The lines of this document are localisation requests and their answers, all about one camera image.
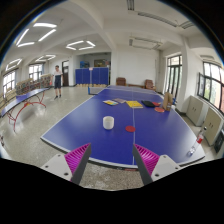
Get red round coaster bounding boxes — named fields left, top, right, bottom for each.
left=125, top=126, right=136, bottom=132

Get clear plastic water bottle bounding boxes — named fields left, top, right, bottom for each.
left=188, top=126, right=207, bottom=156

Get grey flat booklet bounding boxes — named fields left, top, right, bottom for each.
left=113, top=98, right=126, bottom=103

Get colourful booklet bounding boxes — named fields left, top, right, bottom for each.
left=103, top=100, right=118, bottom=106

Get standing person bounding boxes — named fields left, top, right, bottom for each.
left=51, top=65, right=64, bottom=98

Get white cup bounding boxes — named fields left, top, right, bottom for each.
left=103, top=116, right=115, bottom=130

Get red table tennis paddle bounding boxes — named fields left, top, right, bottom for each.
left=154, top=107, right=165, bottom=113

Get brown armchair left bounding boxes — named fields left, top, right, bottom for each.
left=116, top=77, right=126, bottom=86

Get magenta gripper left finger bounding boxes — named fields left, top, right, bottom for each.
left=65, top=143, right=91, bottom=185

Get blue folded table panels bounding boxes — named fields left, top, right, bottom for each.
left=75, top=67, right=109, bottom=85

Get yellow book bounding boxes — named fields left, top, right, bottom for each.
left=126, top=101, right=143, bottom=109

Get beige cabinet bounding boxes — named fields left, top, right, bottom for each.
left=186, top=96, right=224, bottom=146

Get black notebook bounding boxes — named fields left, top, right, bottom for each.
left=141, top=100, right=155, bottom=108

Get blue table tennis table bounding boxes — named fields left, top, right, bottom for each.
left=41, top=86, right=205, bottom=169

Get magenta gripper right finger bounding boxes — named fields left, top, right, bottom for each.
left=132, top=144, right=160, bottom=185

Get brown armchair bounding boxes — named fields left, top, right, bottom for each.
left=116, top=77, right=126, bottom=86
left=145, top=80, right=156, bottom=91

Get brown armchair right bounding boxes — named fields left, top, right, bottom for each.
left=145, top=80, right=156, bottom=91

